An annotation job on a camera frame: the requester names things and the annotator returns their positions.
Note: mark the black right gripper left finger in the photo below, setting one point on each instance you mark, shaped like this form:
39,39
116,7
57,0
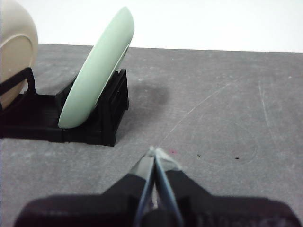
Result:
94,210

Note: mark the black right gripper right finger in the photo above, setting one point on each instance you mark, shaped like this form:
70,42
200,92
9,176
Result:
213,210

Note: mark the black plastic plate rack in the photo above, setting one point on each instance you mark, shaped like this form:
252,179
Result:
82,134

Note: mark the pale green plate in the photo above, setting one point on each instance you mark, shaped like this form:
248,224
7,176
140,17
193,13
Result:
94,71

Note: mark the cream plate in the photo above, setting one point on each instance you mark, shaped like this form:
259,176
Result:
16,30

